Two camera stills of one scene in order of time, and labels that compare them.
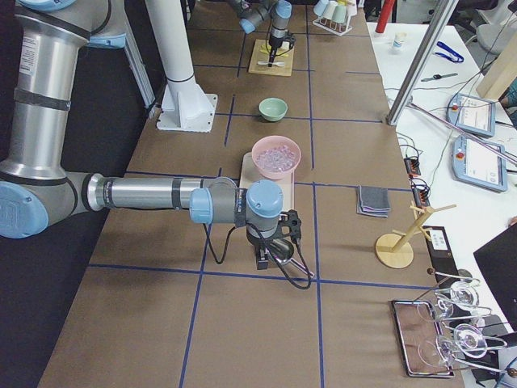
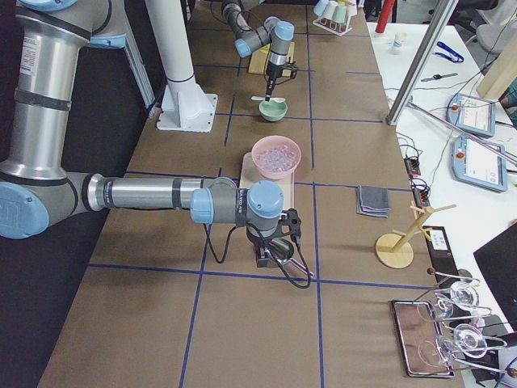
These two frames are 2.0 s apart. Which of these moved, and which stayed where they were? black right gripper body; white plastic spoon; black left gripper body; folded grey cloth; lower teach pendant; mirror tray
Moved: white plastic spoon; black left gripper body
Stayed: lower teach pendant; mirror tray; folded grey cloth; black right gripper body
